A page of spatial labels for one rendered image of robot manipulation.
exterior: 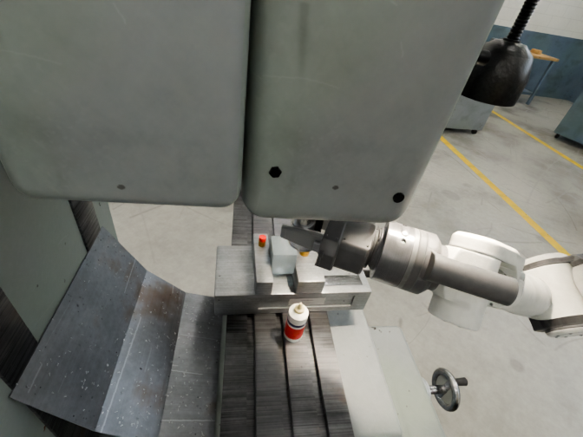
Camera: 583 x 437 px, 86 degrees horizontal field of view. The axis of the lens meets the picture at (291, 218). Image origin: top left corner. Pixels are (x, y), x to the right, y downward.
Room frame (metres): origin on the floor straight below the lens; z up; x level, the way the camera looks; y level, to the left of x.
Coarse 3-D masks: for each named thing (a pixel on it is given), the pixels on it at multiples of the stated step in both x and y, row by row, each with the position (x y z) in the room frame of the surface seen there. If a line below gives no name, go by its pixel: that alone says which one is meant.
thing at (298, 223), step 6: (294, 222) 0.35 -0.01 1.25; (300, 222) 0.34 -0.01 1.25; (306, 222) 0.34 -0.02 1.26; (312, 222) 0.34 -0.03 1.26; (318, 222) 0.35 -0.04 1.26; (306, 228) 0.34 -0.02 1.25; (312, 228) 0.34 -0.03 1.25; (318, 228) 0.35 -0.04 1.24; (288, 240) 0.36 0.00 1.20; (294, 246) 0.35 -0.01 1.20; (300, 246) 0.34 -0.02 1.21
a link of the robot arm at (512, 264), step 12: (456, 240) 0.34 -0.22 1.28; (468, 240) 0.33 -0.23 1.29; (480, 240) 0.33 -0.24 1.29; (492, 240) 0.33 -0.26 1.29; (480, 252) 0.31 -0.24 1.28; (492, 252) 0.31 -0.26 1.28; (504, 252) 0.32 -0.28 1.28; (516, 252) 0.34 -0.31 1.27; (504, 264) 0.34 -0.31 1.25; (516, 264) 0.33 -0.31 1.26; (516, 276) 0.33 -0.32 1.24; (516, 300) 0.32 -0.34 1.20
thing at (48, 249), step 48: (0, 192) 0.26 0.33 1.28; (0, 240) 0.23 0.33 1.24; (48, 240) 0.30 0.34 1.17; (0, 288) 0.20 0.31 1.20; (48, 288) 0.26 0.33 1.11; (0, 336) 0.17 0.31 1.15; (0, 384) 0.13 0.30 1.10; (0, 432) 0.10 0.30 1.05; (48, 432) 0.14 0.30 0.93; (96, 432) 0.20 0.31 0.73
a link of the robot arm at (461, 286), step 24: (432, 240) 0.33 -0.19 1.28; (432, 264) 0.28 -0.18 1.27; (456, 264) 0.28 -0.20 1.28; (480, 264) 0.30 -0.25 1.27; (408, 288) 0.29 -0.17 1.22; (432, 288) 0.30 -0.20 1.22; (456, 288) 0.27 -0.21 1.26; (480, 288) 0.26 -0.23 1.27; (504, 288) 0.26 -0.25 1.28; (432, 312) 0.28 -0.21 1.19; (456, 312) 0.27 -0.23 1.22; (480, 312) 0.27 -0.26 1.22
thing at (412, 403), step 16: (384, 336) 0.55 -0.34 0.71; (400, 336) 0.56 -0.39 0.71; (384, 352) 0.50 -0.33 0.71; (400, 352) 0.51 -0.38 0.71; (384, 368) 0.46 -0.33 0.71; (400, 368) 0.47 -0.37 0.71; (416, 368) 0.48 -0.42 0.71; (400, 384) 0.42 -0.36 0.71; (416, 384) 0.43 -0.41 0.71; (400, 400) 0.38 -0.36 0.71; (416, 400) 0.39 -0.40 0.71; (400, 416) 0.34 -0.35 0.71; (416, 416) 0.35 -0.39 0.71; (432, 416) 0.35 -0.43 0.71; (416, 432) 0.31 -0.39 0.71; (432, 432) 0.32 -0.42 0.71
